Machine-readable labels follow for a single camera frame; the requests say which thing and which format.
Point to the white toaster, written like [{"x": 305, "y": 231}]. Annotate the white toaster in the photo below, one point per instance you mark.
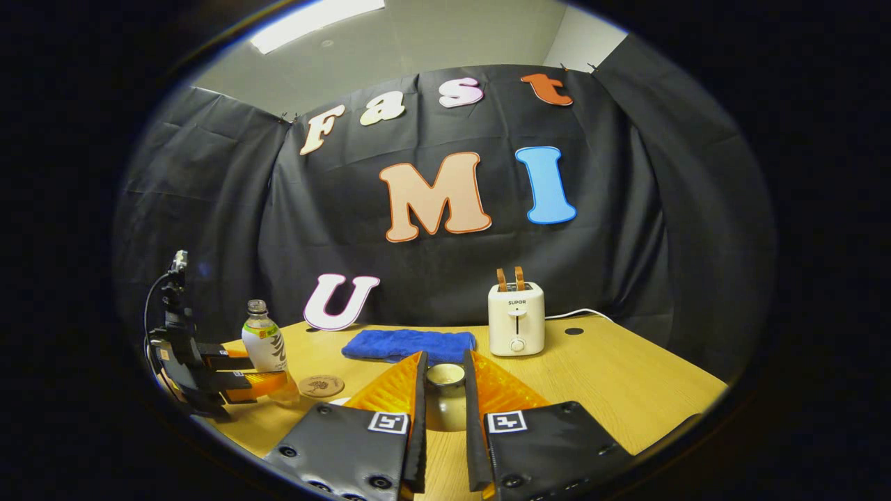
[{"x": 516, "y": 323}]

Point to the brown toast slice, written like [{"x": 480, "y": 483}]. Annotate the brown toast slice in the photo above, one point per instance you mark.
[
  {"x": 519, "y": 278},
  {"x": 501, "y": 280}
]

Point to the blue folded towel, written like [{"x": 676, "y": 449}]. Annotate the blue folded towel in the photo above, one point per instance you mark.
[{"x": 407, "y": 344}]

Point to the black backdrop cloth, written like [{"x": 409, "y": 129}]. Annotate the black backdrop cloth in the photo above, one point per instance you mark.
[{"x": 626, "y": 209}]

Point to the round cork coaster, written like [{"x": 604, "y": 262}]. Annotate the round cork coaster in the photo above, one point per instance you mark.
[{"x": 321, "y": 386}]

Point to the clear water bottle white label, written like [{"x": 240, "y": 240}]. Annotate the clear water bottle white label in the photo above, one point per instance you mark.
[{"x": 264, "y": 344}]

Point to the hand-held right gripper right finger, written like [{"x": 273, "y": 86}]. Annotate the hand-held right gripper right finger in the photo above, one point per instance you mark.
[{"x": 473, "y": 431}]

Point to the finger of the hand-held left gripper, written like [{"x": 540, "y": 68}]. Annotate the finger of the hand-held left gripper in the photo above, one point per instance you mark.
[
  {"x": 254, "y": 386},
  {"x": 226, "y": 356}
]

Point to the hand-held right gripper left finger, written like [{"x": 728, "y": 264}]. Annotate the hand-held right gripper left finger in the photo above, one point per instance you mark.
[{"x": 420, "y": 431}]

